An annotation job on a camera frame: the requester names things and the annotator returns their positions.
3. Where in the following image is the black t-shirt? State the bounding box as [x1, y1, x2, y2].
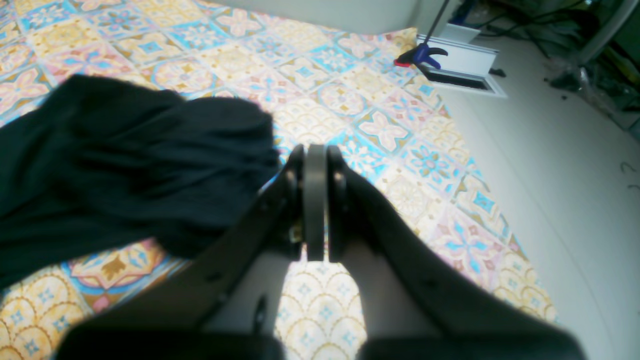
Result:
[0, 74, 281, 289]

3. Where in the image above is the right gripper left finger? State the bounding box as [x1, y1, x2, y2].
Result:
[55, 145, 305, 360]

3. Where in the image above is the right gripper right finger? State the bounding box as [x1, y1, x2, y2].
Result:
[326, 145, 585, 360]

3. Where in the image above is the white wall vent box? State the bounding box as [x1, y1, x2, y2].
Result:
[420, 23, 507, 98]

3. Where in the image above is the patterned colourful tablecloth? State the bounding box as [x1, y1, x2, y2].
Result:
[0, 0, 558, 360]

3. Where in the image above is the blue clamp bottom left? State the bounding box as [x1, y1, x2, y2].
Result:
[393, 39, 449, 69]

